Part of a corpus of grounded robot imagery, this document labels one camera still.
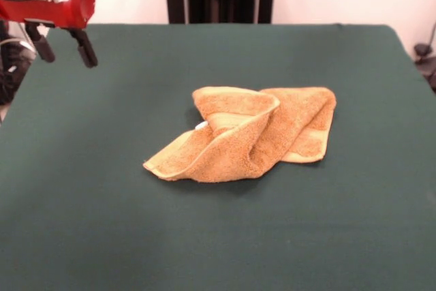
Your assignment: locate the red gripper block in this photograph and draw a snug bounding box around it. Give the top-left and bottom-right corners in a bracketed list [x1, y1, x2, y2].
[0, 0, 99, 69]

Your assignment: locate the tan terry towel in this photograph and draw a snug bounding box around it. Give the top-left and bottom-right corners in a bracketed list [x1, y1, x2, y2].
[142, 85, 337, 183]

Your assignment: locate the dark green tablecloth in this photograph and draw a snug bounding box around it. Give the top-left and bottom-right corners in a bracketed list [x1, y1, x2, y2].
[0, 23, 436, 291]

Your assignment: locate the black device with cable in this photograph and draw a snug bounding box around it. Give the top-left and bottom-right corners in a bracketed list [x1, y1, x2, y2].
[414, 42, 436, 93]

